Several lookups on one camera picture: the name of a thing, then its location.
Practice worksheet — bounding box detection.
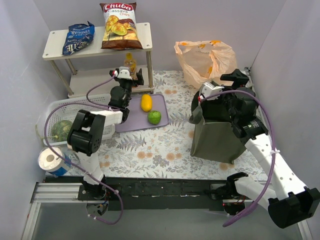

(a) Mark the orange juice bottle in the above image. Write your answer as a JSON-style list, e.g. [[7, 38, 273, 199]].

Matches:
[[124, 53, 137, 77]]

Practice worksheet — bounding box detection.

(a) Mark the yellow mango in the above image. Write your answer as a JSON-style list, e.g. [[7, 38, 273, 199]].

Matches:
[[140, 94, 153, 112]]

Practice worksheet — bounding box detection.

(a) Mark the green canvas tote bag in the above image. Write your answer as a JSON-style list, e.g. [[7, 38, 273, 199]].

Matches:
[[188, 90, 246, 164]]

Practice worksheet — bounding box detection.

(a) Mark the orange plastic grocery bag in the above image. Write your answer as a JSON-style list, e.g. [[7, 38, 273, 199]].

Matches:
[[174, 40, 238, 89]]

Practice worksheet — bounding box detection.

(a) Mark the cassava chips bag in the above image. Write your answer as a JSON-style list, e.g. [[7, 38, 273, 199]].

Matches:
[[99, 2, 143, 50]]

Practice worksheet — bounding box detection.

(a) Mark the blue snack packet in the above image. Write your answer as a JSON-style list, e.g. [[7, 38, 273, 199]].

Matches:
[[62, 21, 95, 56]]

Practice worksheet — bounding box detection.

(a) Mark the green melon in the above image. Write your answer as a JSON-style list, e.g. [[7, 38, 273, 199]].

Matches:
[[51, 120, 73, 142]]

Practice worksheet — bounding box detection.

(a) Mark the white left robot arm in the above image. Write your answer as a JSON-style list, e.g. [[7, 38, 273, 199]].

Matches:
[[67, 66, 144, 200]]

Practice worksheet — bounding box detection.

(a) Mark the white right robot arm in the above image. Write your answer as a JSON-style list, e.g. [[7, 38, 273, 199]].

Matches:
[[218, 69, 320, 229]]

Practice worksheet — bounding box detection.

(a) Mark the white two-tier shelf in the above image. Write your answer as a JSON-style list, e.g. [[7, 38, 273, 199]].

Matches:
[[42, 22, 155, 98]]

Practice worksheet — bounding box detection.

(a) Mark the purple plastic tray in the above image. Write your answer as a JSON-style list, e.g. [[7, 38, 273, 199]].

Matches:
[[115, 94, 169, 133]]

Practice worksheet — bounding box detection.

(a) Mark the white perforated plastic basket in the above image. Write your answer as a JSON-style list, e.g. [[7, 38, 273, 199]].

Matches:
[[44, 93, 115, 146]]

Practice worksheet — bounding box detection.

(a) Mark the floral patterned table mat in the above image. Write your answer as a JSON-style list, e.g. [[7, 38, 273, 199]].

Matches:
[[64, 69, 273, 181]]

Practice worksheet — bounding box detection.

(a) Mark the white paper towel roll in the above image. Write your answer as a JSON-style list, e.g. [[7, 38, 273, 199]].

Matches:
[[37, 147, 71, 177]]

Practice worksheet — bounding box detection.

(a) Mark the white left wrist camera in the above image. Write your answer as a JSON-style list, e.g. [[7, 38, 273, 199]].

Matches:
[[109, 66, 133, 80]]

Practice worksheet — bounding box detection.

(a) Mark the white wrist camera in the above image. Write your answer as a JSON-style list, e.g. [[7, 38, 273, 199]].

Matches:
[[198, 82, 225, 102], [109, 66, 133, 80]]

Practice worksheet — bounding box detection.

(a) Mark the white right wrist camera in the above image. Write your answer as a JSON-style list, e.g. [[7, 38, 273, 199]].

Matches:
[[198, 82, 225, 102]]

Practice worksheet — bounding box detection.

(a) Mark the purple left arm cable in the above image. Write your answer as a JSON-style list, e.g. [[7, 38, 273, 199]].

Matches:
[[43, 74, 125, 225]]

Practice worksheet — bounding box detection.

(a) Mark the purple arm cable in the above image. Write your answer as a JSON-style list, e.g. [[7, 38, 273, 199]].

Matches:
[[198, 89, 277, 228], [43, 74, 125, 225]]

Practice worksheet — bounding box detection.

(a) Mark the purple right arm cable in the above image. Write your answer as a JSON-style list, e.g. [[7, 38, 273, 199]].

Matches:
[[198, 89, 277, 228]]

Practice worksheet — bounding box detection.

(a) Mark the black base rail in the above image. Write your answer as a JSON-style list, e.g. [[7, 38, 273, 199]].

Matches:
[[42, 176, 253, 216]]

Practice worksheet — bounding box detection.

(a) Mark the aluminium frame rail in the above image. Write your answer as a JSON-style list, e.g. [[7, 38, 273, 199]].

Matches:
[[21, 181, 88, 240]]

